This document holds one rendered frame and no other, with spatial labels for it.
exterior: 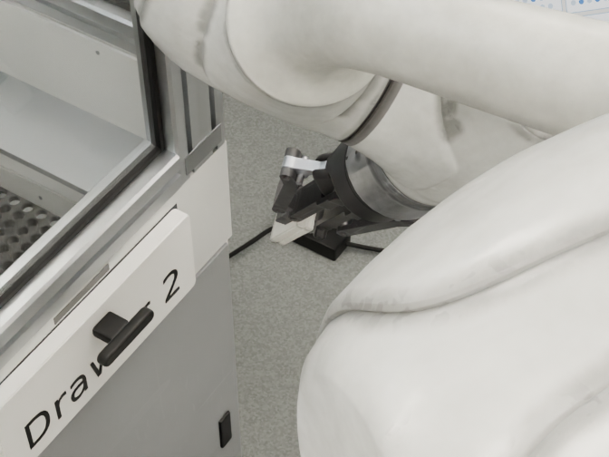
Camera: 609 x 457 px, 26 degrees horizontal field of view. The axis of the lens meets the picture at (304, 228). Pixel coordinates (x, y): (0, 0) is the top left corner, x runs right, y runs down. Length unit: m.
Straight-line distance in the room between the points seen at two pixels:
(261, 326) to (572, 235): 2.14
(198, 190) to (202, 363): 0.27
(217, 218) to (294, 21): 0.71
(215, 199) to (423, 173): 0.56
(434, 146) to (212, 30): 0.16
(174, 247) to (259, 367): 1.04
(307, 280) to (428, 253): 2.18
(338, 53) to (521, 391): 0.46
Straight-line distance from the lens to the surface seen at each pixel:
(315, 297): 2.44
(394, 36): 0.67
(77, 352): 1.25
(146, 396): 1.46
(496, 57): 0.63
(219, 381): 1.62
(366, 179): 0.95
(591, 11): 1.37
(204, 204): 1.38
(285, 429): 2.27
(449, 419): 0.26
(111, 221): 1.23
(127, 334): 1.24
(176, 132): 1.27
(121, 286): 1.26
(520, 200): 0.28
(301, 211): 1.11
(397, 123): 0.83
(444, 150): 0.84
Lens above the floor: 1.88
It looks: 47 degrees down
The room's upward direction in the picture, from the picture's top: straight up
